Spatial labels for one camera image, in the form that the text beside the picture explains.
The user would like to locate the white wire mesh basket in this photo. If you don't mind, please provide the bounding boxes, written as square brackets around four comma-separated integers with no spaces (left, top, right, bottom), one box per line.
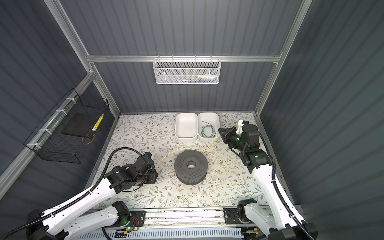
[153,59,222,85]

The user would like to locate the items in white basket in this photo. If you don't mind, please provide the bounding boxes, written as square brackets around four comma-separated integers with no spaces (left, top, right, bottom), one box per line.
[178,74,220,84]

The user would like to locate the black flat pad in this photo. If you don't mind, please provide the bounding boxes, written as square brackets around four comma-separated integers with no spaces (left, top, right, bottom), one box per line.
[62,114,97,138]

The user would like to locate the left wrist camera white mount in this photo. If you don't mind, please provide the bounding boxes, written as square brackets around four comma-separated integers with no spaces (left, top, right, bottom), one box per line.
[144,152,152,159]

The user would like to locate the grey perforated cable spool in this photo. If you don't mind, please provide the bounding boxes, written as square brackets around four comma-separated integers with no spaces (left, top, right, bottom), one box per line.
[174,150,208,186]

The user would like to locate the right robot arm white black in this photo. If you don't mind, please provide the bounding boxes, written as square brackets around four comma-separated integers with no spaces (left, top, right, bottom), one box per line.
[218,121,318,240]

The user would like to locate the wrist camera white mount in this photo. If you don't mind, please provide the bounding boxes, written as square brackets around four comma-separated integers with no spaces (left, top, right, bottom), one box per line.
[144,152,152,159]
[236,120,244,135]

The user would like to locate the white tray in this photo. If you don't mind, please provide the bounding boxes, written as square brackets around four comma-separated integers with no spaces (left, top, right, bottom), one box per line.
[198,113,220,142]
[175,113,198,142]

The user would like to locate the black wire basket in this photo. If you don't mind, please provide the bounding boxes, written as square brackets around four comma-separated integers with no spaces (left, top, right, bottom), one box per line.
[24,89,110,164]

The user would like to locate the green cable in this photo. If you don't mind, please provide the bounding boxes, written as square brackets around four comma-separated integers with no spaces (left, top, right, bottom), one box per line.
[201,121,217,139]

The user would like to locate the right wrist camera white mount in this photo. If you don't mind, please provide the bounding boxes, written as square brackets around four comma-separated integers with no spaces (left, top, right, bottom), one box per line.
[236,120,244,135]

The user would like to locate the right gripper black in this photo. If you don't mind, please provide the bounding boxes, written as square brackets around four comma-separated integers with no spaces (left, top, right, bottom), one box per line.
[219,126,247,154]

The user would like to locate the yellow cable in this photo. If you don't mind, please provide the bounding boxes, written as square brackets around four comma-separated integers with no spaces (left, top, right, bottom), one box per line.
[157,134,221,169]

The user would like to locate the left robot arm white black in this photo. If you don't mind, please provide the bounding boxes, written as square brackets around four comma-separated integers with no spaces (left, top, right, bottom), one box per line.
[2,152,158,240]

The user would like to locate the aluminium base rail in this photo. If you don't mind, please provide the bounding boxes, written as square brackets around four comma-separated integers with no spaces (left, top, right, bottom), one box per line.
[55,206,316,240]

